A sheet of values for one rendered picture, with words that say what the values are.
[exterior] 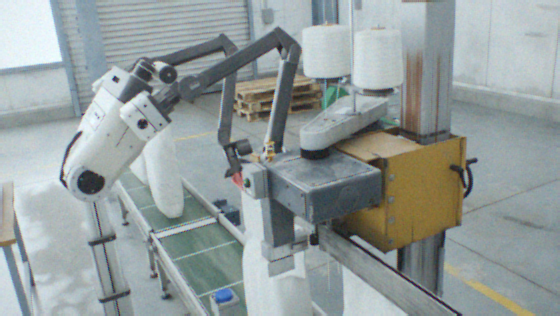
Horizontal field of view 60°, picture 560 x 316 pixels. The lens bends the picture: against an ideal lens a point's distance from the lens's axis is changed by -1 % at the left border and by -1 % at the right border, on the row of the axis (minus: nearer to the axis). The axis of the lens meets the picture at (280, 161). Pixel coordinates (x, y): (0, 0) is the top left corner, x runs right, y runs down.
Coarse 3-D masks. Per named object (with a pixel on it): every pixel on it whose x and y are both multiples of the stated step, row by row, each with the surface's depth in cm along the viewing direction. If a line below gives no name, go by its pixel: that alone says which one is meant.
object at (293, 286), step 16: (256, 208) 196; (256, 224) 200; (256, 240) 203; (256, 256) 195; (304, 256) 170; (256, 272) 194; (288, 272) 180; (304, 272) 173; (256, 288) 196; (272, 288) 182; (288, 288) 180; (304, 288) 182; (256, 304) 199; (272, 304) 185; (288, 304) 181; (304, 304) 183
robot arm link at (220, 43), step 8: (216, 40) 217; (224, 40) 217; (184, 48) 216; (192, 48) 216; (200, 48) 216; (208, 48) 217; (216, 48) 217; (224, 48) 223; (160, 56) 214; (168, 56) 214; (176, 56) 215; (184, 56) 215; (192, 56) 216; (200, 56) 218; (136, 64) 209; (168, 64) 214; (176, 64) 216
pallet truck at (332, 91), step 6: (330, 90) 705; (336, 90) 701; (342, 90) 706; (330, 96) 698; (336, 96) 701; (342, 96) 706; (324, 102) 701; (330, 102) 697; (324, 108) 696; (384, 120) 644; (390, 120) 633; (396, 120) 634
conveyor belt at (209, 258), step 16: (160, 240) 306; (176, 240) 305; (192, 240) 303; (208, 240) 302; (224, 240) 301; (176, 256) 286; (192, 256) 285; (208, 256) 284; (224, 256) 283; (240, 256) 281; (192, 272) 269; (208, 272) 268; (224, 272) 267; (240, 272) 266; (208, 288) 253; (240, 288) 251; (208, 304) 240; (240, 304) 239
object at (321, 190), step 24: (288, 168) 139; (312, 168) 137; (336, 168) 136; (360, 168) 134; (288, 192) 133; (312, 192) 124; (336, 192) 127; (360, 192) 131; (264, 216) 151; (288, 216) 150; (312, 216) 126; (336, 216) 130; (288, 240) 152
